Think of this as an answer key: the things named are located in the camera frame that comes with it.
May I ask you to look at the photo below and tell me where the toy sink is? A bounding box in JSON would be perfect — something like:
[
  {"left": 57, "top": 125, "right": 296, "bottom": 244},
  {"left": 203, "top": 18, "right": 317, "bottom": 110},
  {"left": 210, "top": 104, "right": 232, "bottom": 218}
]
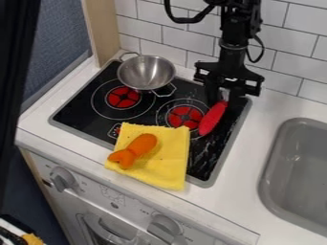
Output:
[{"left": 256, "top": 117, "right": 327, "bottom": 237}]

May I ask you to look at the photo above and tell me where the silver pot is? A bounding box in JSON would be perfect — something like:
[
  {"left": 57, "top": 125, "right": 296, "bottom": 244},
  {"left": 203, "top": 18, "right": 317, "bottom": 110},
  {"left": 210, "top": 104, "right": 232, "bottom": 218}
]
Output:
[{"left": 116, "top": 52, "right": 178, "bottom": 98}]

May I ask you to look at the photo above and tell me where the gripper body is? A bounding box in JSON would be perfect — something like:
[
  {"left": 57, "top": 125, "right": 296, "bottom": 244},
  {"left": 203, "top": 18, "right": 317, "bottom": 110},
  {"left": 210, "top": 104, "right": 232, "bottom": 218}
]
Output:
[{"left": 192, "top": 47, "right": 266, "bottom": 98}]

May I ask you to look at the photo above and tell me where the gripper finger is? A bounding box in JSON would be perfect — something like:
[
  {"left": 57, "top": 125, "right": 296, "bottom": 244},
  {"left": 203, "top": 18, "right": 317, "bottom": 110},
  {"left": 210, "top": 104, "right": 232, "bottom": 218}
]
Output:
[
  {"left": 229, "top": 89, "right": 250, "bottom": 113},
  {"left": 203, "top": 83, "right": 223, "bottom": 107}
]

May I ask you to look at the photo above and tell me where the yellow cloth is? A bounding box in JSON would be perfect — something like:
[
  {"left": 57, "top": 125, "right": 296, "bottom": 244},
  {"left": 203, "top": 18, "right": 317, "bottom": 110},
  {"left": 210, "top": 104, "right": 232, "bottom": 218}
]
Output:
[{"left": 103, "top": 122, "right": 192, "bottom": 192}]

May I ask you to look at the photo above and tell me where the orange toy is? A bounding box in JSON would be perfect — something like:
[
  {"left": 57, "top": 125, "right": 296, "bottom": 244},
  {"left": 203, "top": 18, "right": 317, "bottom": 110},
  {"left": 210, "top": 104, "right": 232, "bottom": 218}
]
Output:
[{"left": 105, "top": 133, "right": 160, "bottom": 170}]

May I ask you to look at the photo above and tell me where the toy stove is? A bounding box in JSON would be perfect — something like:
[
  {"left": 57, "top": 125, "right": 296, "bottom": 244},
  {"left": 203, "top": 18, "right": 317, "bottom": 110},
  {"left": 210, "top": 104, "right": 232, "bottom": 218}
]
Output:
[{"left": 47, "top": 58, "right": 253, "bottom": 189}]

